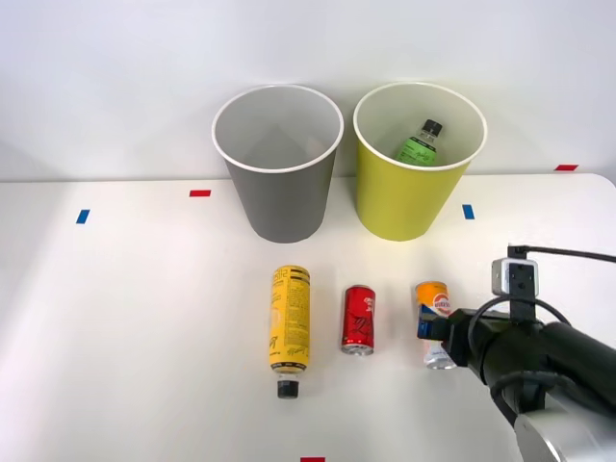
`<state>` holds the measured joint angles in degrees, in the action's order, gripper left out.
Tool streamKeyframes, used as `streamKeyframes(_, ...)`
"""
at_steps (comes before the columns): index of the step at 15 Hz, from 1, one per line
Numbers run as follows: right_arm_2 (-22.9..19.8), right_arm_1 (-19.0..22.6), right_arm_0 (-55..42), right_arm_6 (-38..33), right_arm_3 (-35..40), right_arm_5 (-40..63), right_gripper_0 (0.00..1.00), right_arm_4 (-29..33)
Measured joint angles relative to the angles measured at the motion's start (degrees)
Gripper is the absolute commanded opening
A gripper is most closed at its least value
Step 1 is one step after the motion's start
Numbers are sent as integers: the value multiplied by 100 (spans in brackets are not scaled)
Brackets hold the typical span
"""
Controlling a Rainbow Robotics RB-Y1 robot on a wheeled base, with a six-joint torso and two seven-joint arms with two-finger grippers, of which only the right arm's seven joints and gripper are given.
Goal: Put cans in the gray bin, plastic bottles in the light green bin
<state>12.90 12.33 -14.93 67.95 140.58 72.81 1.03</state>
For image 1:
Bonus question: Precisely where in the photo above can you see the yellow-green plastic waste bin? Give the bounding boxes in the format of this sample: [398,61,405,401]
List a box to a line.
[352,81,488,243]

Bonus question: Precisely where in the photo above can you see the red drink can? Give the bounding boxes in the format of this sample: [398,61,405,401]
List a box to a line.
[341,284,377,358]

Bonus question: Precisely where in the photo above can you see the yellow plastic bottle black cap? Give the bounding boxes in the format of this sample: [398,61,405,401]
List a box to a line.
[267,264,312,400]

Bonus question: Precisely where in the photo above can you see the grey plastic waste bin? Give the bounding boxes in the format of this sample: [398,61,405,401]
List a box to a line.
[212,84,345,244]

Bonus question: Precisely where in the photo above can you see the orange and white drink can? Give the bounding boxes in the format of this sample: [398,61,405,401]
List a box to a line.
[414,280,458,372]

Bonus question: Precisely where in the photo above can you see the green label plastic bottle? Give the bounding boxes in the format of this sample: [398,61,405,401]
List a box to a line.
[395,118,444,169]

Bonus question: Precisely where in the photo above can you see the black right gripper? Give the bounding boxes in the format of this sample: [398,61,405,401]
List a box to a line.
[416,308,490,384]

